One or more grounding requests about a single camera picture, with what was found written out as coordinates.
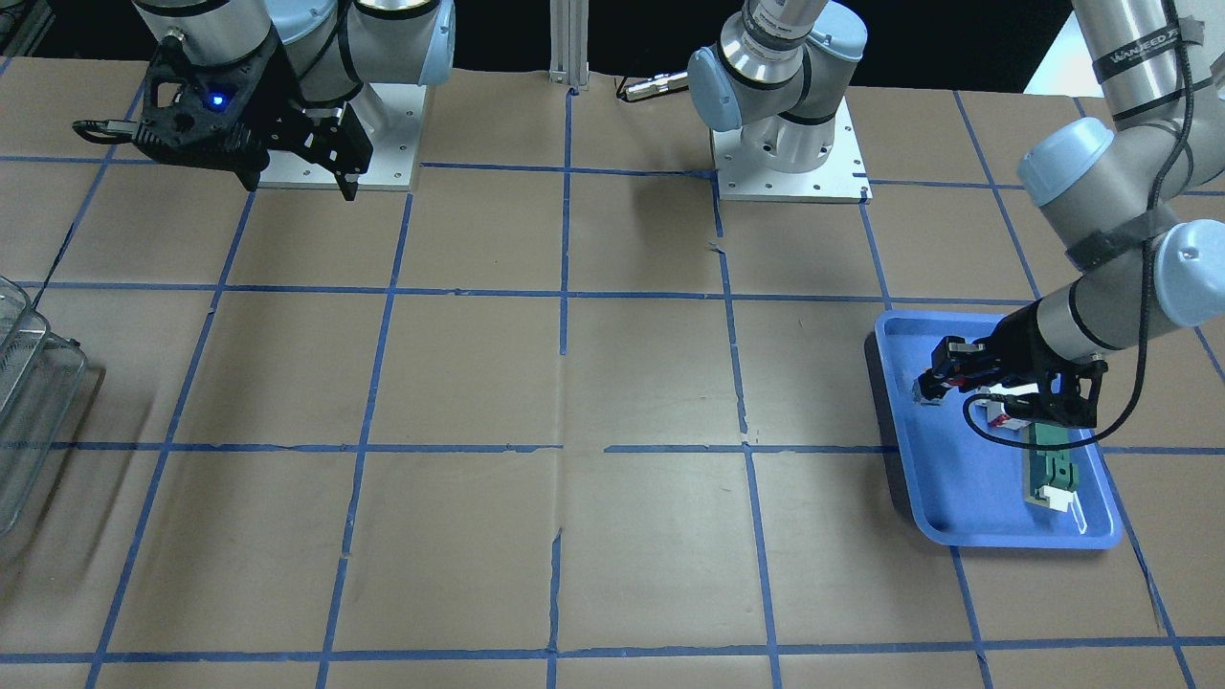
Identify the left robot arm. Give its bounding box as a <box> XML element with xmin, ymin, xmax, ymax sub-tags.
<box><xmin>687</xmin><ymin>1</ymin><xmax>1223</xmax><ymax>405</ymax></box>

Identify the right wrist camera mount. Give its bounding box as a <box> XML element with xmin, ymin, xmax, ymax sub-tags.
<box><xmin>74</xmin><ymin>34</ymin><xmax>268</xmax><ymax>174</ymax></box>

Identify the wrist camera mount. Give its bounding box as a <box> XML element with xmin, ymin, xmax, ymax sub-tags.
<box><xmin>74</xmin><ymin>34</ymin><xmax>268</xmax><ymax>174</ymax></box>
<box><xmin>1005</xmin><ymin>356</ymin><xmax>1107</xmax><ymax>429</ymax></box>

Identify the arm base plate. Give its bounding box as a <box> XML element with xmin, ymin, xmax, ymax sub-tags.
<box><xmin>711</xmin><ymin>101</ymin><xmax>873</xmax><ymax>204</ymax></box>
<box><xmin>258</xmin><ymin>83</ymin><xmax>432</xmax><ymax>192</ymax></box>

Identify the black braided cable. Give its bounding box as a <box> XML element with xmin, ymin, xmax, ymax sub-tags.
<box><xmin>964</xmin><ymin>0</ymin><xmax>1202</xmax><ymax>451</ymax></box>

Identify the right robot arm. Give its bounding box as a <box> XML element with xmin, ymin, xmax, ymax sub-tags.
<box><xmin>114</xmin><ymin>1</ymin><xmax>457</xmax><ymax>200</ymax></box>

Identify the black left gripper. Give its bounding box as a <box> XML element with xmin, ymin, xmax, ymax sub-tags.
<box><xmin>930</xmin><ymin>304</ymin><xmax>1058</xmax><ymax>395</ymax></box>

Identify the green relay module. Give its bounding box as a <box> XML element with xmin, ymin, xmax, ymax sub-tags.
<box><xmin>1022</xmin><ymin>423</ymin><xmax>1080</xmax><ymax>512</ymax></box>

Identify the red emergency stop button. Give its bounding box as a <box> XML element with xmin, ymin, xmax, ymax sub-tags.
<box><xmin>913</xmin><ymin>369</ymin><xmax>963</xmax><ymax>406</ymax></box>

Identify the aluminium frame post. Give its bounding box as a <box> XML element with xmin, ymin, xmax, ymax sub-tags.
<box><xmin>548</xmin><ymin>0</ymin><xmax>590</xmax><ymax>91</ymax></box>

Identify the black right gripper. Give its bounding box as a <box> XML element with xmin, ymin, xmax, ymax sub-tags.
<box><xmin>234</xmin><ymin>28</ymin><xmax>372</xmax><ymax>202</ymax></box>

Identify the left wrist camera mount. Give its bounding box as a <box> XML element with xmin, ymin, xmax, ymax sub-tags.
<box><xmin>1005</xmin><ymin>356</ymin><xmax>1107</xmax><ymax>429</ymax></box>

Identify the blue plastic tray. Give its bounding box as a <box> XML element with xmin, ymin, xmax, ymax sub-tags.
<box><xmin>862</xmin><ymin>309</ymin><xmax>1125</xmax><ymax>549</ymax></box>

